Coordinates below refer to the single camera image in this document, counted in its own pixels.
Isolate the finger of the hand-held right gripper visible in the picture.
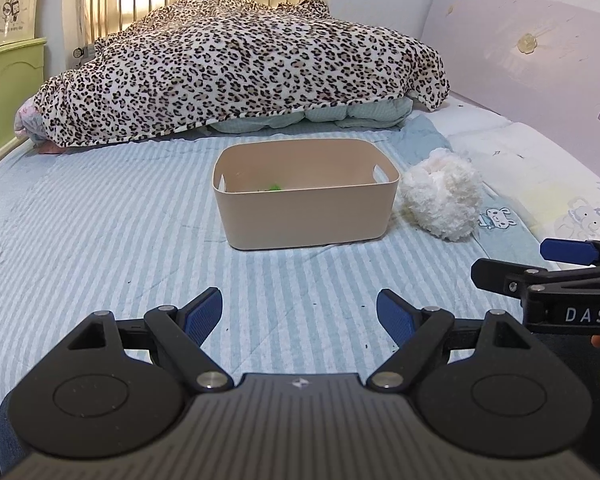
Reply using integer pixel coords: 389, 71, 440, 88
471, 258, 600, 306
540, 237, 600, 266

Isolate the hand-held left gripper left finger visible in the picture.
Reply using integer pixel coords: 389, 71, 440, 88
47, 287, 233, 392

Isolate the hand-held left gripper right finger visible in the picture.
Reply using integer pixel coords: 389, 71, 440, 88
366, 289, 551, 392

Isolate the beige plastic storage bin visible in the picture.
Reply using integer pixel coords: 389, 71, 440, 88
212, 139, 400, 252

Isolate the white printed quilt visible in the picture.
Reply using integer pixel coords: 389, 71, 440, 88
447, 107, 600, 266

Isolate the white fluffy plush toy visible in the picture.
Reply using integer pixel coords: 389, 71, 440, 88
399, 148, 483, 241

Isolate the blue striped bed sheet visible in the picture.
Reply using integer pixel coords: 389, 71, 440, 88
0, 110, 548, 411

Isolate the pale pink headboard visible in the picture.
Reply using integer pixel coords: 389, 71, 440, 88
420, 0, 600, 151

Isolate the teal checked quilt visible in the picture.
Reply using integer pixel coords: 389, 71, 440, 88
212, 97, 416, 134

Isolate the person's left leg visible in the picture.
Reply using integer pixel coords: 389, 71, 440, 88
0, 400, 31, 476

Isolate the leopard print blanket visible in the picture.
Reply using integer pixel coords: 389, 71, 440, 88
32, 0, 451, 148

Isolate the pink floral cloth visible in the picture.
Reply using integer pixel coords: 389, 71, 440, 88
14, 97, 46, 148

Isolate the green cabinet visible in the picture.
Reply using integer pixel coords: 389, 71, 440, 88
0, 37, 48, 168

